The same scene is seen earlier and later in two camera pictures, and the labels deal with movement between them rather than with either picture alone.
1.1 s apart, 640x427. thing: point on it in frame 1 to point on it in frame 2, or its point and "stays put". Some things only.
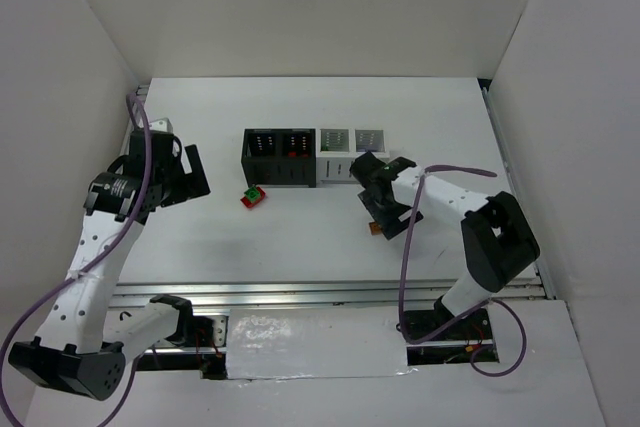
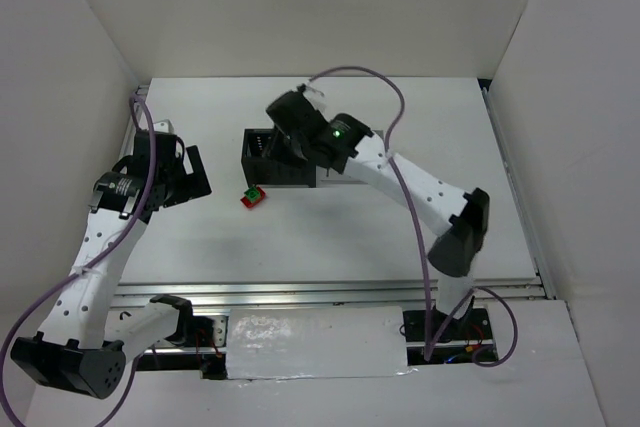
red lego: x=250 y=204 stays put
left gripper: x=187 y=179 stays put
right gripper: x=388 y=217 to x=288 y=134
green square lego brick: x=252 y=194 stays put
